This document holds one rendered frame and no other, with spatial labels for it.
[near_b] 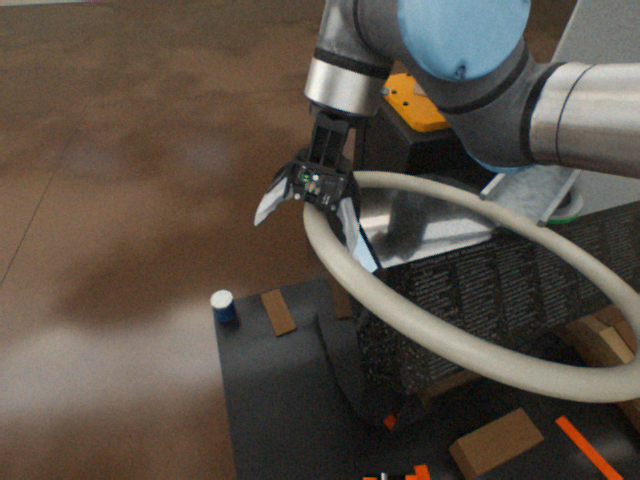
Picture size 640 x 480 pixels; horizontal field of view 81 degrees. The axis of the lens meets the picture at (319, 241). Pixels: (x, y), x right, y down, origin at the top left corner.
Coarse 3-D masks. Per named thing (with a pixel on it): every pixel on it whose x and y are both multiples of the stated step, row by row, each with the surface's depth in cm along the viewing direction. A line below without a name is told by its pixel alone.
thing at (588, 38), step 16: (592, 0) 72; (608, 0) 70; (624, 0) 69; (576, 16) 75; (592, 16) 73; (608, 16) 71; (624, 16) 70; (576, 32) 76; (592, 32) 74; (608, 32) 73; (624, 32) 71; (560, 48) 79; (576, 48) 77; (592, 48) 76; (608, 48) 74; (624, 48) 72
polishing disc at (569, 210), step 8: (568, 192) 109; (576, 192) 109; (568, 200) 106; (576, 200) 106; (560, 208) 104; (568, 208) 104; (576, 208) 104; (552, 216) 102; (560, 216) 102; (568, 216) 102
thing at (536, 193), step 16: (496, 176) 75; (512, 176) 82; (528, 176) 82; (544, 176) 82; (560, 176) 82; (576, 176) 75; (496, 192) 77; (512, 192) 78; (528, 192) 78; (544, 192) 78; (560, 192) 71; (512, 208) 74; (528, 208) 74; (544, 208) 74; (544, 224) 66
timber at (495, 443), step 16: (512, 416) 140; (480, 432) 136; (496, 432) 136; (512, 432) 136; (528, 432) 136; (448, 448) 143; (464, 448) 133; (480, 448) 133; (496, 448) 133; (512, 448) 133; (528, 448) 138; (464, 464) 134; (480, 464) 129; (496, 464) 129
